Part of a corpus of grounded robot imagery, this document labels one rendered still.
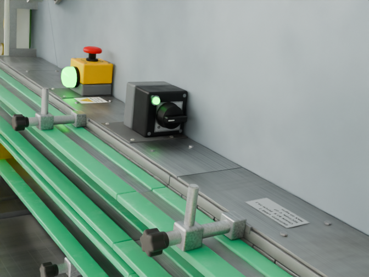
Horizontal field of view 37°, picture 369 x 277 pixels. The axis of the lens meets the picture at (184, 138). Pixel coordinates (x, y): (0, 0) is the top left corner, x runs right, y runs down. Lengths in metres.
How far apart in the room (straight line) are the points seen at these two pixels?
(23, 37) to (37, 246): 0.66
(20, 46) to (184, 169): 0.93
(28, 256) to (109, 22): 0.52
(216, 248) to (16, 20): 1.12
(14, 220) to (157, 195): 0.63
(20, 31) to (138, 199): 0.98
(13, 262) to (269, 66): 0.66
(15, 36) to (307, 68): 1.05
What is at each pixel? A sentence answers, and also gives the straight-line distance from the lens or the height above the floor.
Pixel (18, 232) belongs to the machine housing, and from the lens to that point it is 1.29.
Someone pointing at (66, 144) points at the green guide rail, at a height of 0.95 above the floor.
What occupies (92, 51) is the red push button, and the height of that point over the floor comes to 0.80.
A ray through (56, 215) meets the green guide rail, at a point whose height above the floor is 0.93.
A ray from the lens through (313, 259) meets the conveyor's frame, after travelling 0.61.
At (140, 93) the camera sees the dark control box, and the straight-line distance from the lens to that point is 0.93.
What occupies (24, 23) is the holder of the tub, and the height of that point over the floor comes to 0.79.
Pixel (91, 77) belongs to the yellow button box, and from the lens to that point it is 1.17.
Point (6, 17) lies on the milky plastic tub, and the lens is 1.61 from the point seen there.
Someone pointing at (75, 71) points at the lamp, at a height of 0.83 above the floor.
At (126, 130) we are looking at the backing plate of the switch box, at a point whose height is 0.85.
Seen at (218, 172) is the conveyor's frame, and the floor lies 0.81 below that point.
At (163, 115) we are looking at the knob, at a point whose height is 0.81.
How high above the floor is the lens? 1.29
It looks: 34 degrees down
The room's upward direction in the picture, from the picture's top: 95 degrees counter-clockwise
